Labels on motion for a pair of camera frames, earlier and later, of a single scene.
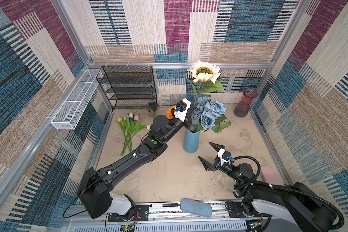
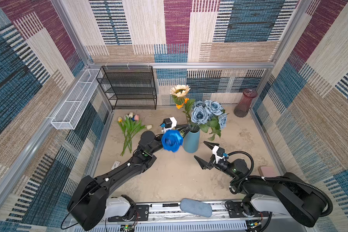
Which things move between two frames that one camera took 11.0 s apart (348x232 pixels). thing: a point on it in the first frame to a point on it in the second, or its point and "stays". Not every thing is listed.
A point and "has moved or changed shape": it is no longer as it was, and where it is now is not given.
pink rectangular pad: (271, 176) stays
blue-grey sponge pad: (196, 208) stays
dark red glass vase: (241, 107) stays
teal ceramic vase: (191, 141) stays
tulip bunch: (130, 126) stays
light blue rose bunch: (209, 114) has moved or changed shape
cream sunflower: (205, 73) to (177, 94)
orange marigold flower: (169, 112) to (180, 106)
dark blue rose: (153, 104) to (172, 140)
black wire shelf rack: (128, 87) stays
